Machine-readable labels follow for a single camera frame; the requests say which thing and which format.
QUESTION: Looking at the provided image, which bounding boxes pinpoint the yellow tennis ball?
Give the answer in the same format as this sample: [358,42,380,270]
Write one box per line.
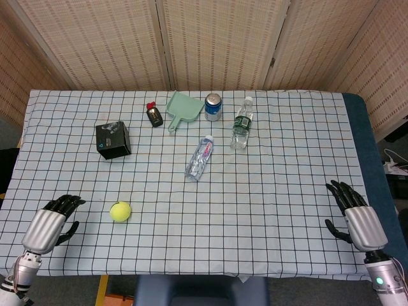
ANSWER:
[110,201,132,223]

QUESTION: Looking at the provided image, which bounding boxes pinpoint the blue padded table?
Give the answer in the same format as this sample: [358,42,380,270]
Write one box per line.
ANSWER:
[342,92,408,265]

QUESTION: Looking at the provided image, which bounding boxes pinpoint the mint green plastic dustpan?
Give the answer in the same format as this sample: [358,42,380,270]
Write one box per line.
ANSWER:
[166,90,205,134]

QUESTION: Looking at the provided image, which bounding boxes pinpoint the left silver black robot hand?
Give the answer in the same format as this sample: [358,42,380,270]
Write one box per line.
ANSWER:
[21,194,87,255]

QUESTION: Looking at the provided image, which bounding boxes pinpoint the small black bottle red cap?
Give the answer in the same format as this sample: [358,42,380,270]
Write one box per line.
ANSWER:
[146,101,164,128]

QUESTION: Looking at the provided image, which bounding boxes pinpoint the green label water bottle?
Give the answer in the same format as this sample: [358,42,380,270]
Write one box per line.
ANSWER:
[229,96,254,150]

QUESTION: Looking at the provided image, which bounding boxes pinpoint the checkered light blue tablecloth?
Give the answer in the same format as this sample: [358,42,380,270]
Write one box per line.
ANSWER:
[0,89,375,281]

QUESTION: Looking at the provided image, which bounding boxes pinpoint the white cables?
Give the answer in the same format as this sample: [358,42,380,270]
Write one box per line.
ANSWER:
[382,148,408,176]

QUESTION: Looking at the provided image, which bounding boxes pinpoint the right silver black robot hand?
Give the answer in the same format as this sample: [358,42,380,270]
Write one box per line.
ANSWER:
[324,180,389,253]

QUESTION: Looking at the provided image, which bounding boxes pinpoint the black cardboard box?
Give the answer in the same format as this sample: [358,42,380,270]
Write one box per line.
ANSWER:
[95,120,133,160]

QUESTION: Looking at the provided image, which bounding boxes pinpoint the blue padded chair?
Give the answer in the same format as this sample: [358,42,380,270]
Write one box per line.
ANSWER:
[133,274,270,306]

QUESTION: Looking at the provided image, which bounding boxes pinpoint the blue soda can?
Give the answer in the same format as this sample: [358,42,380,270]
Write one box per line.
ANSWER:
[204,92,223,122]

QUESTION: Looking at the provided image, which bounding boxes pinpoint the woven folding screen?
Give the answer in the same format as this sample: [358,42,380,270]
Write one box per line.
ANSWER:
[0,0,408,141]

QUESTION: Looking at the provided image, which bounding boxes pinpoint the pink label water bottle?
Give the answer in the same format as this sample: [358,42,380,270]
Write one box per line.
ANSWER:
[184,135,214,182]

